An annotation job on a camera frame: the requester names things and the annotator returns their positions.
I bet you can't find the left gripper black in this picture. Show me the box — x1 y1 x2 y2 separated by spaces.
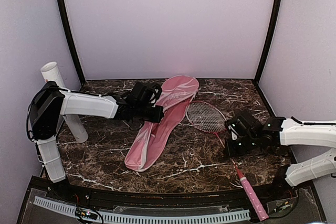
134 104 164 123

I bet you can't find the black corner post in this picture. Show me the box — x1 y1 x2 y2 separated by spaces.
254 0 281 86
57 0 86 85

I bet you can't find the black left corner post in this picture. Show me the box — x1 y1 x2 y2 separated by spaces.
57 0 86 85

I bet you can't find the black right corner post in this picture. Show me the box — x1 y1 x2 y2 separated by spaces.
254 0 281 86

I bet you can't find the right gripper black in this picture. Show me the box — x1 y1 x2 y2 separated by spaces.
224 134 259 158

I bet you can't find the white shuttlecock tube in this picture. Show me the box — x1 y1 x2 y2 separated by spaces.
40 61 88 143

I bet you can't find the grey slotted cable duct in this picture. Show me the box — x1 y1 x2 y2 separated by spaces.
33 196 250 224

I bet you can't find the pink racket bag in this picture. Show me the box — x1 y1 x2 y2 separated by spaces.
124 75 200 172

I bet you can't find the black front rail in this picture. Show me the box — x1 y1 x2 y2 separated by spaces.
47 179 297 210

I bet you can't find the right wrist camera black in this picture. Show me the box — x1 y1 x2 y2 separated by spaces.
225 121 239 141

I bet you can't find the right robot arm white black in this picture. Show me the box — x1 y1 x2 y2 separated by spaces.
225 110 335 200

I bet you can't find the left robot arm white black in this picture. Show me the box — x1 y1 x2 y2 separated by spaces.
26 81 164 201

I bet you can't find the red badminton racket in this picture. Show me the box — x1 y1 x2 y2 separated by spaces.
186 101 269 221

